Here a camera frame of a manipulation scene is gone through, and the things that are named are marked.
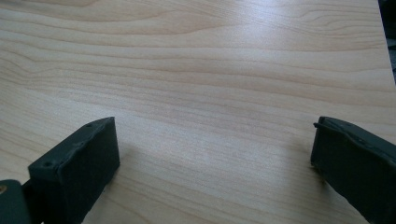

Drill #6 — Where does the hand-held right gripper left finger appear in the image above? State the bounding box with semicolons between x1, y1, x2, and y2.
22;117;120;224

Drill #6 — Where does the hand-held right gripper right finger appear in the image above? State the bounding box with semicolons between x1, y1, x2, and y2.
310;116;396;224

